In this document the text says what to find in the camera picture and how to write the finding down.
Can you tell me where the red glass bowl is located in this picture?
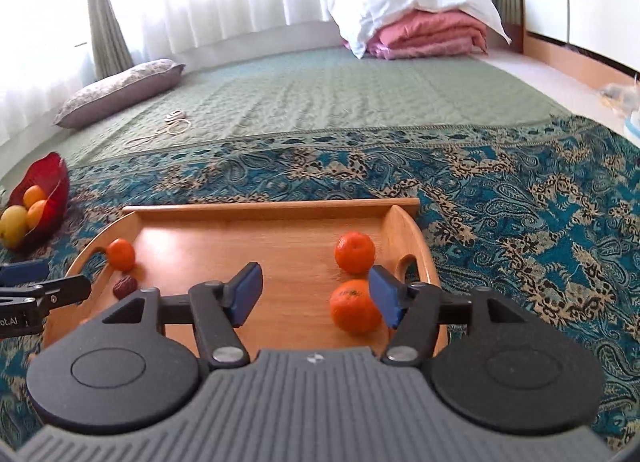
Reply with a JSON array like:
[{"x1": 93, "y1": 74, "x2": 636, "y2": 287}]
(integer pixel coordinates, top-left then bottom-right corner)
[{"x1": 7, "y1": 152, "x2": 71, "y2": 249}]

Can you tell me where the floral pillow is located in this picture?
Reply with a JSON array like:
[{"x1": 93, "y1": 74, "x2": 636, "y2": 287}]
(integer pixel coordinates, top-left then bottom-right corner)
[{"x1": 54, "y1": 59, "x2": 186, "y2": 129}]

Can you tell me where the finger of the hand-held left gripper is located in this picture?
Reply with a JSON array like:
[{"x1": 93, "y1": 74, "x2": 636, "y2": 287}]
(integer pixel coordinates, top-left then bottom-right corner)
[
  {"x1": 0, "y1": 262, "x2": 51, "y2": 287},
  {"x1": 0, "y1": 274, "x2": 93, "y2": 319}
]

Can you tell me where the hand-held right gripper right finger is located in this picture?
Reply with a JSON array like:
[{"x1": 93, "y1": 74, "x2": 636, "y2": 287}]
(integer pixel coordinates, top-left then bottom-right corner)
[{"x1": 368, "y1": 264, "x2": 532, "y2": 369}]

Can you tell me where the green quilted mat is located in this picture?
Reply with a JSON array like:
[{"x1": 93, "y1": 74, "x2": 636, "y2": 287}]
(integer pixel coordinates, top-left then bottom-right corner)
[{"x1": 0, "y1": 44, "x2": 576, "y2": 185}]

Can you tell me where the folded pink blanket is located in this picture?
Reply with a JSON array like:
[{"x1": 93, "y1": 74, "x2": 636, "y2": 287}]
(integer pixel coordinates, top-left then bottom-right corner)
[{"x1": 342, "y1": 9, "x2": 489, "y2": 61}]

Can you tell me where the small orange mandarin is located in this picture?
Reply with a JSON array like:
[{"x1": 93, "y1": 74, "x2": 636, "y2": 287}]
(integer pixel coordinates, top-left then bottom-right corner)
[
  {"x1": 330, "y1": 279, "x2": 384, "y2": 334},
  {"x1": 106, "y1": 238, "x2": 137, "y2": 273},
  {"x1": 334, "y1": 232, "x2": 377, "y2": 275}
]

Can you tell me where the white cable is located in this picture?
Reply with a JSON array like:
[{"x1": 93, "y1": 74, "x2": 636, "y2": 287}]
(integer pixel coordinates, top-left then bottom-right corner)
[{"x1": 124, "y1": 110, "x2": 194, "y2": 151}]

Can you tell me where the teal paisley blanket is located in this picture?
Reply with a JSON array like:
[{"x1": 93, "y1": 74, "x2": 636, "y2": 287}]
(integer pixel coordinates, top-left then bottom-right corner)
[{"x1": 0, "y1": 114, "x2": 640, "y2": 454}]

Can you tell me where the orange in red bowl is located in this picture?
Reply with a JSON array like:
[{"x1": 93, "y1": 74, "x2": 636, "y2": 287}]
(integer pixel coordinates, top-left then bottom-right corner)
[
  {"x1": 23, "y1": 185, "x2": 48, "y2": 209},
  {"x1": 26, "y1": 200, "x2": 51, "y2": 231}
]

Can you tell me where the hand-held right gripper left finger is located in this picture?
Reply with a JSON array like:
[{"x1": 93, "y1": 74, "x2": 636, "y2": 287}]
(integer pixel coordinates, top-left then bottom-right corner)
[{"x1": 102, "y1": 262, "x2": 264, "y2": 369}]

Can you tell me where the yellow mango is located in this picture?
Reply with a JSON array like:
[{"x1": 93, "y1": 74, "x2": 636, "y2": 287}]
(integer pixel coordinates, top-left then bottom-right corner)
[{"x1": 0, "y1": 205, "x2": 30, "y2": 249}]

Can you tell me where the dried red date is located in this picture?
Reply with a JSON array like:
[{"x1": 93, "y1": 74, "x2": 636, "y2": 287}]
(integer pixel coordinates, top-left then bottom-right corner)
[{"x1": 112, "y1": 275, "x2": 138, "y2": 300}]

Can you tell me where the wooden tray with handles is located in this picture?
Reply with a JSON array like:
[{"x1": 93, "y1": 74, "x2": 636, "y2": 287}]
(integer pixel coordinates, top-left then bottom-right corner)
[{"x1": 44, "y1": 198, "x2": 442, "y2": 359}]

